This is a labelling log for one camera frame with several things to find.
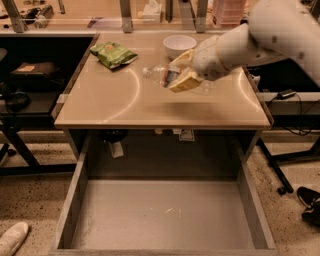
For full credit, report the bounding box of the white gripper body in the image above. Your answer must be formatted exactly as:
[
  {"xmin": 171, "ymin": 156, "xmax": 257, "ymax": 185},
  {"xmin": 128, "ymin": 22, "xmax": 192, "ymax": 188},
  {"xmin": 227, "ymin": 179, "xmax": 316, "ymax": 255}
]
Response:
[{"xmin": 192, "ymin": 35, "xmax": 230, "ymax": 81}]

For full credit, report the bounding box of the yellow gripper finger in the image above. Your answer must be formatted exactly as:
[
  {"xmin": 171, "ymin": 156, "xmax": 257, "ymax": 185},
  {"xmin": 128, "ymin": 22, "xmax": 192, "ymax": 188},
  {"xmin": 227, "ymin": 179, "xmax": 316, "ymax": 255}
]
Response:
[
  {"xmin": 168, "ymin": 68, "xmax": 203, "ymax": 93},
  {"xmin": 170, "ymin": 49, "xmax": 194, "ymax": 69}
]

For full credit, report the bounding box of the clear plastic water bottle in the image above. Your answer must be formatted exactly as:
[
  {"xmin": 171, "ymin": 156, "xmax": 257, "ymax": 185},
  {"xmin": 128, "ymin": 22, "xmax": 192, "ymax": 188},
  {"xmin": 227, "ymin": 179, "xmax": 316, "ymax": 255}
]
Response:
[{"xmin": 143, "ymin": 65, "xmax": 212, "ymax": 95}]

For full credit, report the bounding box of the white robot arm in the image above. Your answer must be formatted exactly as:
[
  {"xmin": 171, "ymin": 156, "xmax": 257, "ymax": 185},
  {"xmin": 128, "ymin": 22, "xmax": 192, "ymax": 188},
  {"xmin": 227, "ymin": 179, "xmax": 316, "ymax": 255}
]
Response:
[{"xmin": 167, "ymin": 0, "xmax": 320, "ymax": 93}]

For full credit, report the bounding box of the open grey drawer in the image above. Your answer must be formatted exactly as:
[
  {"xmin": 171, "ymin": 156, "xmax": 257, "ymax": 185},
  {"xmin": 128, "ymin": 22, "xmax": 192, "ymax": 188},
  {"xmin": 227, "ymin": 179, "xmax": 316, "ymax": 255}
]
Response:
[{"xmin": 49, "ymin": 132, "xmax": 278, "ymax": 256}]

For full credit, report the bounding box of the white ceramic bowl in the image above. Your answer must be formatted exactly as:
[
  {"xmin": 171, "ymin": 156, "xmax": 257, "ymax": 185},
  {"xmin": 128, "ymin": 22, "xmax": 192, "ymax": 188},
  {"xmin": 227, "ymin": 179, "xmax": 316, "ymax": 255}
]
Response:
[{"xmin": 163, "ymin": 35, "xmax": 197, "ymax": 59}]

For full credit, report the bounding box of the pink plastic container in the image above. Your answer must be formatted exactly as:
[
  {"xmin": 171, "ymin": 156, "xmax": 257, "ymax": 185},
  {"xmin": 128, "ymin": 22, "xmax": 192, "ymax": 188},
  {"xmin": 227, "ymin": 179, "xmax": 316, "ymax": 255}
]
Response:
[{"xmin": 212, "ymin": 0, "xmax": 248, "ymax": 27}]

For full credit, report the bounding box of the tissue box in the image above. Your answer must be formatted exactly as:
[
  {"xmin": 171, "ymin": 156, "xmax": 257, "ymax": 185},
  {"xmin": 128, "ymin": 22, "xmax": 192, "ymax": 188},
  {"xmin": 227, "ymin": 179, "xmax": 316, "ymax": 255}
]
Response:
[{"xmin": 142, "ymin": 0, "xmax": 162, "ymax": 23}]

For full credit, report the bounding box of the green chip bag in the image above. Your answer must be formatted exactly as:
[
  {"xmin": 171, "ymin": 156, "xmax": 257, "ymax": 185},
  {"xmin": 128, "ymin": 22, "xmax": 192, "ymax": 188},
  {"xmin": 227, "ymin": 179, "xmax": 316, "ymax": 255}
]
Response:
[{"xmin": 90, "ymin": 41, "xmax": 138, "ymax": 70}]

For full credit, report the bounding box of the black power adapter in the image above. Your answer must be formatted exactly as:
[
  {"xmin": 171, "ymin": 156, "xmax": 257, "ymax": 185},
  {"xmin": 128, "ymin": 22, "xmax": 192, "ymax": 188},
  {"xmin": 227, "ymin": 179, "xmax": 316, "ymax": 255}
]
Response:
[{"xmin": 277, "ymin": 89, "xmax": 296, "ymax": 100}]

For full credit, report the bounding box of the black chair with bag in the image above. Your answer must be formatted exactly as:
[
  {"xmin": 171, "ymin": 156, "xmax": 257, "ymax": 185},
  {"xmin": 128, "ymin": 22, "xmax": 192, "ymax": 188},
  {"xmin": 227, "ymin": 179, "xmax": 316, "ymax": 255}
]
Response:
[{"xmin": 0, "ymin": 48, "xmax": 68, "ymax": 166}]

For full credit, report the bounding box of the black shoe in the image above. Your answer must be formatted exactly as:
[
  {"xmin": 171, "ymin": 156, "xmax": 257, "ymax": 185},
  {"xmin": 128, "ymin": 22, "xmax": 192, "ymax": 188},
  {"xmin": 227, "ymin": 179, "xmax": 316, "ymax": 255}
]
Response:
[{"xmin": 297, "ymin": 187, "xmax": 320, "ymax": 227}]

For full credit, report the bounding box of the white shoe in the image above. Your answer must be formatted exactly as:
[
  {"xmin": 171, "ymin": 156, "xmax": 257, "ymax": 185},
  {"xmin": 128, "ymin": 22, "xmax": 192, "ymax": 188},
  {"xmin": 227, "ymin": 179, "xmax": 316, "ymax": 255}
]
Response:
[{"xmin": 0, "ymin": 222, "xmax": 29, "ymax": 256}]

